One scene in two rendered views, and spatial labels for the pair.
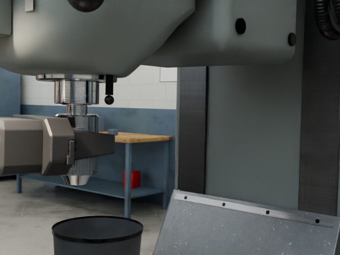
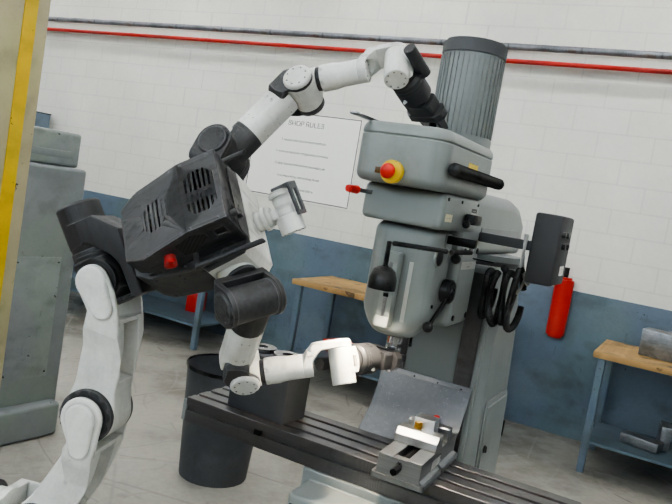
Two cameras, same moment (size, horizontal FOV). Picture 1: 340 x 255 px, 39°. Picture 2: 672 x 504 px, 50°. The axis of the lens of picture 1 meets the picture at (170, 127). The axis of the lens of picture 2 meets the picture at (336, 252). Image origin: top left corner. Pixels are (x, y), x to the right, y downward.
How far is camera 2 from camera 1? 169 cm
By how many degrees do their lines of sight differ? 13
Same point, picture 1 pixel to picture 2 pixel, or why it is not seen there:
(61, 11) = (411, 323)
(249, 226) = (427, 388)
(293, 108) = (456, 336)
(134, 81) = not seen: hidden behind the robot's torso
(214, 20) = (445, 316)
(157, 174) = not seen: hidden behind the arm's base
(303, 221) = (454, 389)
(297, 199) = (452, 378)
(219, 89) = not seen: hidden behind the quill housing
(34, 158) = (389, 365)
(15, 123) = (387, 354)
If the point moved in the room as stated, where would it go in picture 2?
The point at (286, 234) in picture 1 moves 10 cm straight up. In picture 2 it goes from (446, 394) to (451, 365)
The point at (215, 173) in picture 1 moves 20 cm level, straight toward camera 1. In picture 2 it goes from (411, 359) to (424, 375)
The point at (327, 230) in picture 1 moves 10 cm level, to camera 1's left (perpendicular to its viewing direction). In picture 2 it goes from (465, 394) to (437, 391)
